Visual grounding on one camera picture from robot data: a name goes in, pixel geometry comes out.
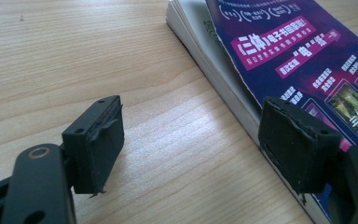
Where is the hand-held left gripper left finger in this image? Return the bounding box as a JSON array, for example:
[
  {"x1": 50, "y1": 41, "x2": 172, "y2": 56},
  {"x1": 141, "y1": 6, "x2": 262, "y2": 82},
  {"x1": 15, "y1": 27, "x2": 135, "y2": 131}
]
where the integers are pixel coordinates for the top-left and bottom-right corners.
[{"x1": 61, "y1": 94, "x2": 126, "y2": 199}]

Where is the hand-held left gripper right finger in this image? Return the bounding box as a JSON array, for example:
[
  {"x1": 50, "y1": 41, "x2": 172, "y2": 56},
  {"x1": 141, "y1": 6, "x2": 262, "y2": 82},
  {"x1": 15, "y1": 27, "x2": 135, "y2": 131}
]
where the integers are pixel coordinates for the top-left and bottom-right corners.
[{"x1": 257, "y1": 95, "x2": 343, "y2": 196}]

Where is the purple paperback book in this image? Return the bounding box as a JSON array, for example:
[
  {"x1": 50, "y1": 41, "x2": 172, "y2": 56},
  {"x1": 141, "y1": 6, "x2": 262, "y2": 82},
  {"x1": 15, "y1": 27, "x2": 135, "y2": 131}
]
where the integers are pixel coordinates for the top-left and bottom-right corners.
[{"x1": 165, "y1": 0, "x2": 358, "y2": 224}]

